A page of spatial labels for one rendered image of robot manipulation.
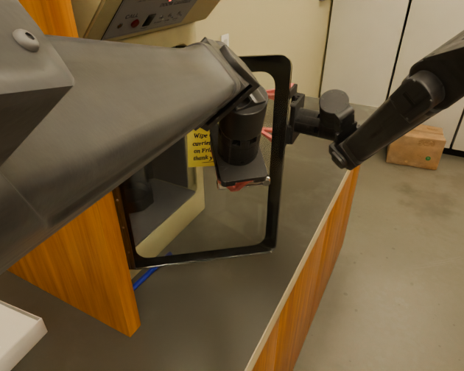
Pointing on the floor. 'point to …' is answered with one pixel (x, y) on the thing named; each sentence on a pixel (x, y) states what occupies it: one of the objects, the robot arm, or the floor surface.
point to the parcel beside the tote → (417, 148)
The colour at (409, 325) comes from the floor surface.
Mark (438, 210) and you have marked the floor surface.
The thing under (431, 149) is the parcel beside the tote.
